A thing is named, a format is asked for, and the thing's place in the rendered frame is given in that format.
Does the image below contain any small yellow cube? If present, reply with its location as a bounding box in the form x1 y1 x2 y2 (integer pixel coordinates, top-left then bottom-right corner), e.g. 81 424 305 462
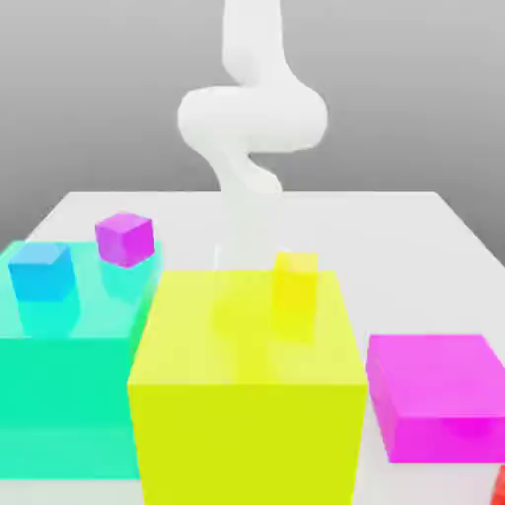
273 251 320 341

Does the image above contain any small purple cube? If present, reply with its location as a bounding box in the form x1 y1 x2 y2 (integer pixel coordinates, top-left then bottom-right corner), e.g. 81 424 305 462
94 211 156 269

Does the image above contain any small blue cube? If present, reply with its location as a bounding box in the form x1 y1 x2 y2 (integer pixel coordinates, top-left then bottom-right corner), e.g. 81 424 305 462
7 241 77 304

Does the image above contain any small red cube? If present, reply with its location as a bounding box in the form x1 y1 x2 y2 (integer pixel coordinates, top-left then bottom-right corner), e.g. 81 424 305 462
490 465 505 505

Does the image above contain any large yellow box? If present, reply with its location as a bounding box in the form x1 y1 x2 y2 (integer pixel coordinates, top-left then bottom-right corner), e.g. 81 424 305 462
126 269 370 505

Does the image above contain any large teal box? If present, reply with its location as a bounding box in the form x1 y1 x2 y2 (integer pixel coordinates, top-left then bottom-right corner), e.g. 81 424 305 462
0 239 166 481

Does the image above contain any large magenta box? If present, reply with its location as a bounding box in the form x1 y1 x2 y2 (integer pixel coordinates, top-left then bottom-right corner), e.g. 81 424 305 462
364 333 505 465

